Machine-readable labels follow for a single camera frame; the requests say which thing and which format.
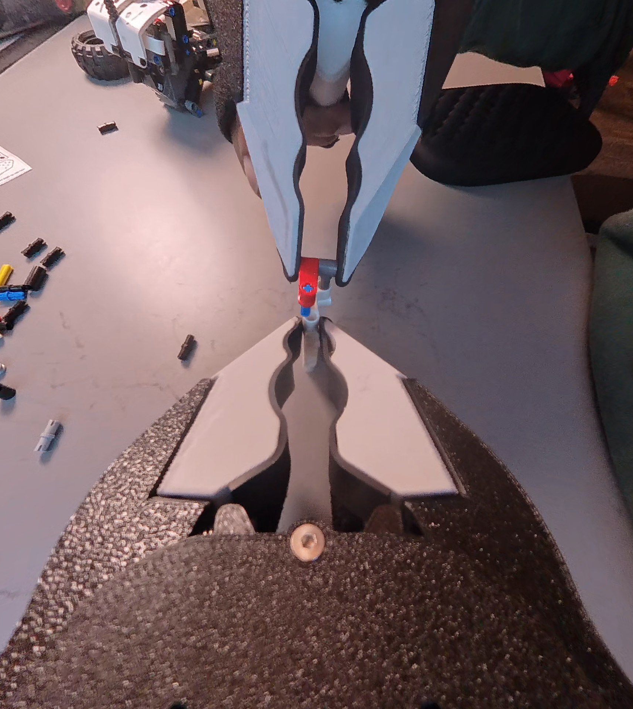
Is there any printed toy truck box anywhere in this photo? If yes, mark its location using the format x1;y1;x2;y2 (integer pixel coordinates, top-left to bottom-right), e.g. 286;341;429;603
0;0;93;53

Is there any person's right forearm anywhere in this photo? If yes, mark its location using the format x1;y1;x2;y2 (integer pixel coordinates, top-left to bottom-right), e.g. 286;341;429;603
457;0;633;75

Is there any person's right hand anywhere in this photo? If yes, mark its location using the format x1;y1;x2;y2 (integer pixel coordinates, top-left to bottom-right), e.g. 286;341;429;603
230;102;358;198

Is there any white black toy truck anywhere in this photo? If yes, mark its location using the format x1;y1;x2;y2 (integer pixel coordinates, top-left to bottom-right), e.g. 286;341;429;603
86;0;223;117

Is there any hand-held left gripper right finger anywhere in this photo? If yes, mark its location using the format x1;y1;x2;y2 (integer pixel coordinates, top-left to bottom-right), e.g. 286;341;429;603
319;318;458;505

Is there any red toy connector assembly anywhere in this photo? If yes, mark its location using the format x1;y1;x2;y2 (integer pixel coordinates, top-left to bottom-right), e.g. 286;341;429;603
297;256;341;373

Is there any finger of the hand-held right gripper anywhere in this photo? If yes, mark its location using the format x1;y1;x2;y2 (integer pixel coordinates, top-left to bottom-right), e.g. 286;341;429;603
334;0;437;287
236;0;320;286

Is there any black toy tyre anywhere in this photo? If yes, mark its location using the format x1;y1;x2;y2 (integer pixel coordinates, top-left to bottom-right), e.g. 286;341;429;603
70;29;129;83

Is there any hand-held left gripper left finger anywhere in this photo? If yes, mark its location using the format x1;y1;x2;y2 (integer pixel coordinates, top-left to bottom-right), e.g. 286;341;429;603
158;317;302;503

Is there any grey toy pin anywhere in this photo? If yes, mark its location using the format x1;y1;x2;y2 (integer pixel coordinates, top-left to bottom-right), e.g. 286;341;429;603
35;420;64;452

